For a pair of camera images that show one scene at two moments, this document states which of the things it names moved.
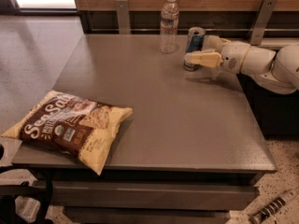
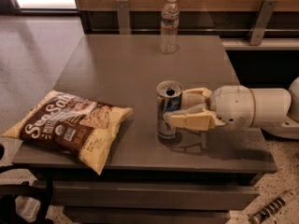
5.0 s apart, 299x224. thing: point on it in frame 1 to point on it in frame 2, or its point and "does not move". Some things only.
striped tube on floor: [279, 202] does not move
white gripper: [234, 56] to [232, 105]
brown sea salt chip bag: [83, 127] does not move
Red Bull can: [195, 42] to [169, 99]
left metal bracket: [122, 11] does not move
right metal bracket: [264, 16] does not move
